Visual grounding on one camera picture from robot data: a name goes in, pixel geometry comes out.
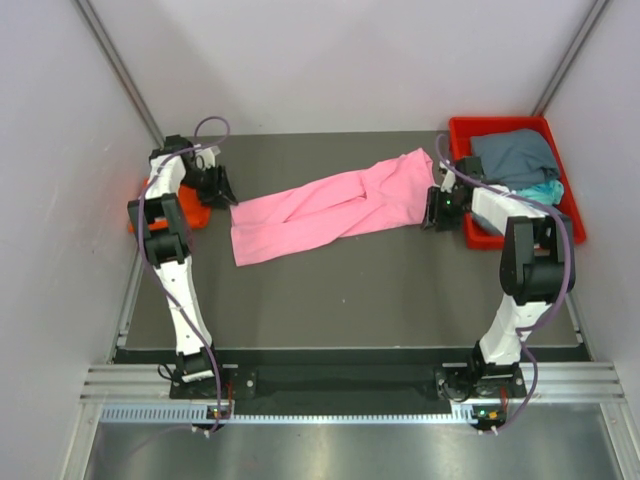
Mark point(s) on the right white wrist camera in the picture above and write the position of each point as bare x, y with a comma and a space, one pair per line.
448, 180

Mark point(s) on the folded orange t-shirt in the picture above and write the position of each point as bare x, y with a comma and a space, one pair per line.
196, 214

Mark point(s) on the grey-blue t-shirt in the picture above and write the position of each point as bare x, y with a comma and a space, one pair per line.
515, 160

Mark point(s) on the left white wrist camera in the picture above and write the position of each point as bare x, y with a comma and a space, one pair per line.
207, 158

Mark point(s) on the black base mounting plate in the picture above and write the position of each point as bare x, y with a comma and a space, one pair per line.
351, 382

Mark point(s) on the grey slotted cable duct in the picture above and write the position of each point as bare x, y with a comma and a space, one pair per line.
203, 414

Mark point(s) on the corner aluminium post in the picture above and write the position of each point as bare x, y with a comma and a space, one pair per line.
97, 28
587, 26

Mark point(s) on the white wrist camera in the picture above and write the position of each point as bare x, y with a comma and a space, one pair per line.
448, 180
207, 158

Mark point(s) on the right corner aluminium post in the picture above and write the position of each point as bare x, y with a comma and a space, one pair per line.
587, 26

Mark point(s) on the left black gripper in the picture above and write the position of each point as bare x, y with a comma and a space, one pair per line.
219, 191

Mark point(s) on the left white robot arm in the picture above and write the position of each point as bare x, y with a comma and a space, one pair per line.
168, 258

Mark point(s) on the pink t-shirt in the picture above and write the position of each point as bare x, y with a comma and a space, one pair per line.
390, 194

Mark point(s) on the aluminium frame rail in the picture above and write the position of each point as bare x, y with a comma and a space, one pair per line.
553, 382

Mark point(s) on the teal t-shirt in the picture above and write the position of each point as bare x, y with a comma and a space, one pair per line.
549, 193

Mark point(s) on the left corner aluminium post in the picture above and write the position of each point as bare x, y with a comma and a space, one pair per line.
97, 28

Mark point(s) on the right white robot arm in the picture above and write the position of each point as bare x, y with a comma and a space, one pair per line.
536, 271

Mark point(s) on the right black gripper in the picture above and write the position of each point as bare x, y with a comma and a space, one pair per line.
435, 215

